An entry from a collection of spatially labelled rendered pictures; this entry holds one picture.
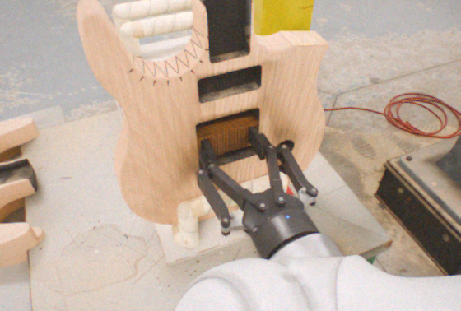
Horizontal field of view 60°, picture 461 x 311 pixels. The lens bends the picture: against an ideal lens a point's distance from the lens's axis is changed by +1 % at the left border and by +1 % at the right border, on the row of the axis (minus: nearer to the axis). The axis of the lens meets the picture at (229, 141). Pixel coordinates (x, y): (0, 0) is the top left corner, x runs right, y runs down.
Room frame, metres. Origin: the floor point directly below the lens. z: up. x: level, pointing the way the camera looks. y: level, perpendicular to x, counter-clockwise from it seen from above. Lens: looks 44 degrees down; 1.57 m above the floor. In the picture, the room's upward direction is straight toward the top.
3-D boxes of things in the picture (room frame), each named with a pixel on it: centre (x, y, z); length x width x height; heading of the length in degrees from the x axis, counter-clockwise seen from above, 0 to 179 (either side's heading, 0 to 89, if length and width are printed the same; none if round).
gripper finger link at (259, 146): (0.44, -0.04, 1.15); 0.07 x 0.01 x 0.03; 21
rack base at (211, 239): (0.47, 0.01, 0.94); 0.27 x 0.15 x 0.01; 113
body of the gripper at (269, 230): (0.29, -0.06, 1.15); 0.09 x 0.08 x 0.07; 22
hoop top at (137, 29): (0.72, 0.11, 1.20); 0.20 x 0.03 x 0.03; 112
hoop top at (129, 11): (0.79, 0.14, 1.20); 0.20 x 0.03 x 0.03; 112
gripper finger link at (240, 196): (0.34, -0.01, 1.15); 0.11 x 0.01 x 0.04; 43
